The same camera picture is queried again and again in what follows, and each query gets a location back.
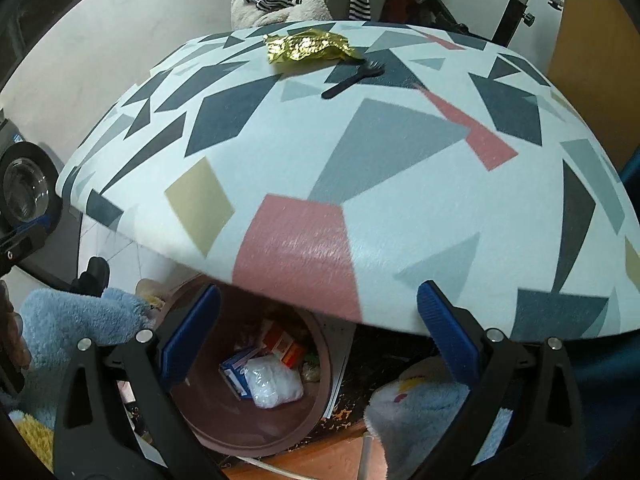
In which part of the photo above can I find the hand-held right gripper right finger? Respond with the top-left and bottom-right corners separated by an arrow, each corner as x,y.
407,280 -> 586,480

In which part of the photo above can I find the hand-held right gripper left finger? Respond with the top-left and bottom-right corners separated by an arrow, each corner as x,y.
52,284 -> 223,480

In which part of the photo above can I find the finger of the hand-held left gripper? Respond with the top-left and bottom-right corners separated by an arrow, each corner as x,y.
0,215 -> 53,273

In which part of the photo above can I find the blue paper carton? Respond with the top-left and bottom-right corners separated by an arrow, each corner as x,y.
218,347 -> 266,401

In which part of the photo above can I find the small orange box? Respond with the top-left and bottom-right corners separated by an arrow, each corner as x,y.
260,320 -> 308,368

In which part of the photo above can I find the white plastic bag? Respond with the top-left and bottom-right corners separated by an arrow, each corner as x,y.
242,355 -> 305,409

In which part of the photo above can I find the brown round bin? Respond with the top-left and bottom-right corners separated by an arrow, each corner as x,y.
165,275 -> 333,458

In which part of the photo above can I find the person's left hand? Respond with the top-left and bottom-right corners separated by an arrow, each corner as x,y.
0,280 -> 32,366

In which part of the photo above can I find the grey washing machine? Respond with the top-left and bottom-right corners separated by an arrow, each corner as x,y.
0,110 -> 86,291

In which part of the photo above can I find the geometric patterned tablecloth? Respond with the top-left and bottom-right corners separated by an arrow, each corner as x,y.
55,20 -> 640,338

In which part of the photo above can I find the black plastic fork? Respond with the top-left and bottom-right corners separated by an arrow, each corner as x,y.
321,58 -> 386,100

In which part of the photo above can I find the crumpled gold foil wrapper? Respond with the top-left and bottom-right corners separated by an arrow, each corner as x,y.
263,30 -> 366,66

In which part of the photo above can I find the brown wooden panel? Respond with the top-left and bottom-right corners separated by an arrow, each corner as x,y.
545,0 -> 640,171

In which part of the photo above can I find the black exercise bike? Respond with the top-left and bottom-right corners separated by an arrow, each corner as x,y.
400,0 -> 568,43

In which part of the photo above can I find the white cable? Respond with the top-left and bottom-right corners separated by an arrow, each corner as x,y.
235,454 -> 301,480

